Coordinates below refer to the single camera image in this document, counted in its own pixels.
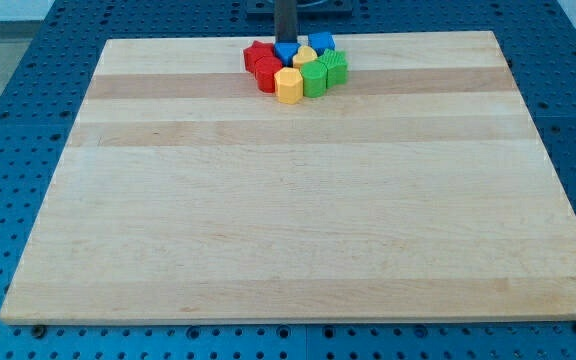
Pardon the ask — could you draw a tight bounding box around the red star block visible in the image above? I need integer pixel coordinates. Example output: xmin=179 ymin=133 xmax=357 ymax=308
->
xmin=242 ymin=40 xmax=274 ymax=73

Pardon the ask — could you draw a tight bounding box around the blue cube block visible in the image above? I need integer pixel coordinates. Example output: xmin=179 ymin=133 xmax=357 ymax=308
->
xmin=307 ymin=32 xmax=336 ymax=56

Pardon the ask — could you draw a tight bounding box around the blue triangle block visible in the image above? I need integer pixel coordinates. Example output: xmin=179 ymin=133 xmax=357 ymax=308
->
xmin=274 ymin=42 xmax=300 ymax=67

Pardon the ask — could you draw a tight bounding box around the green star block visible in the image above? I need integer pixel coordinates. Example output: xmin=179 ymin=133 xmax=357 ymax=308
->
xmin=317 ymin=49 xmax=348 ymax=88

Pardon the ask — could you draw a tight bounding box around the yellow heart block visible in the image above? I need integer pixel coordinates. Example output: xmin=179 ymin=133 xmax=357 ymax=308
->
xmin=292 ymin=45 xmax=318 ymax=69

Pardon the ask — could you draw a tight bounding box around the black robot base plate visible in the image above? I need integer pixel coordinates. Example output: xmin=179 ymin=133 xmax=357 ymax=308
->
xmin=244 ymin=0 xmax=353 ymax=18

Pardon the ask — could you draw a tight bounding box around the light wooden board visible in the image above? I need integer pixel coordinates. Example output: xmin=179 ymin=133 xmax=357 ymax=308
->
xmin=0 ymin=31 xmax=576 ymax=326

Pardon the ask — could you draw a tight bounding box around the yellow hexagon block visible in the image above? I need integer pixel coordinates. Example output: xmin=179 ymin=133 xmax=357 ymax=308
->
xmin=274 ymin=67 xmax=303 ymax=104

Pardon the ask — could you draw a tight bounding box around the red cylinder block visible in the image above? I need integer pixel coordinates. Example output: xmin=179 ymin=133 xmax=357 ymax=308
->
xmin=254 ymin=56 xmax=283 ymax=93

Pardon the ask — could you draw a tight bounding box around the green cylinder block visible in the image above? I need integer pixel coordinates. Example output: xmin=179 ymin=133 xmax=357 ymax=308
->
xmin=300 ymin=61 xmax=327 ymax=98

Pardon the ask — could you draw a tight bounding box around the dark cylindrical robot pusher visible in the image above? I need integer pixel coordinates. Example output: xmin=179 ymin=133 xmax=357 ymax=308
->
xmin=274 ymin=0 xmax=298 ymax=43

